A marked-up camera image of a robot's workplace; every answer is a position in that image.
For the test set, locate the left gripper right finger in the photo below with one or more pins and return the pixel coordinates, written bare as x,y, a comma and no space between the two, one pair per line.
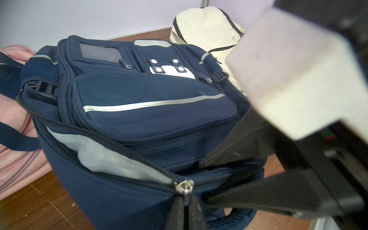
196,219

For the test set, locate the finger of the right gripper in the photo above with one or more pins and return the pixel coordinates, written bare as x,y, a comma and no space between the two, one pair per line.
296,193
253,138

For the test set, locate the pink backpack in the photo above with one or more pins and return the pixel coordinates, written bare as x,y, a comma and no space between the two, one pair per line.
22,160

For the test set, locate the cream canvas backpack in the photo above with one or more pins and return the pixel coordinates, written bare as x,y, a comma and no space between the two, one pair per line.
210,29

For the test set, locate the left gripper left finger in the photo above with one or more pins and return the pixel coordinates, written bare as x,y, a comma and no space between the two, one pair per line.
175,219

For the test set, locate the navy blue backpack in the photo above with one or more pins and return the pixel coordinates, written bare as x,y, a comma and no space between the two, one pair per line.
124,126

